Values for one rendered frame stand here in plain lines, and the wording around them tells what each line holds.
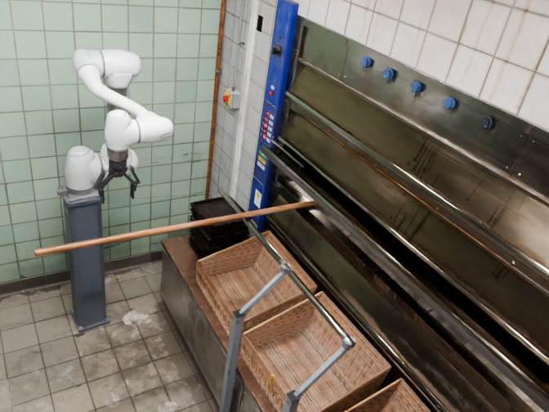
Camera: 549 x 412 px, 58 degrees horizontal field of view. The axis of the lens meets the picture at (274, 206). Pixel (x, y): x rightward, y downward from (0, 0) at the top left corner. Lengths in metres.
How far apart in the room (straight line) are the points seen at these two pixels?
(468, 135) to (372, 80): 0.54
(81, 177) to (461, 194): 1.96
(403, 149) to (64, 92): 2.04
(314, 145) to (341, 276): 0.68
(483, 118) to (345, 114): 0.74
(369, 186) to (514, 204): 0.70
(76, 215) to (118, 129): 0.98
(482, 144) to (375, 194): 0.58
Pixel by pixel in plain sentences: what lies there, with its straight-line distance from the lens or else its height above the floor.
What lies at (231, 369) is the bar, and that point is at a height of 0.60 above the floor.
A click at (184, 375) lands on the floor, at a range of 3.28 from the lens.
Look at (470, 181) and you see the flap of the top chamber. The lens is 1.90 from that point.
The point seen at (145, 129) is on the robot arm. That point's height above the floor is 1.68.
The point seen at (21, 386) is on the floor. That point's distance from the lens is 3.35.
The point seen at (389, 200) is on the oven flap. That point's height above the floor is 1.55.
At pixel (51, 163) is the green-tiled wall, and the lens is 3.41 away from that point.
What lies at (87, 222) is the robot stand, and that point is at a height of 0.84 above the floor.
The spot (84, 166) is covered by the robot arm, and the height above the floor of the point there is 1.21.
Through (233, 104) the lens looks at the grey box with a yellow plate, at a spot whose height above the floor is 1.44.
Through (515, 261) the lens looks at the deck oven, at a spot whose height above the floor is 1.66.
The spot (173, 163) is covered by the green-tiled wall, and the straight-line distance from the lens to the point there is 3.64.
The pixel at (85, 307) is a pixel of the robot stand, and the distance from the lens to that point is 3.44.
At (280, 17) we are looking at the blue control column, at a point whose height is 2.06.
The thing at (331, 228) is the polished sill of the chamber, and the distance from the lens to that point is 2.57.
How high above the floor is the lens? 2.56
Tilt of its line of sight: 31 degrees down
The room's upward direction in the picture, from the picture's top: 10 degrees clockwise
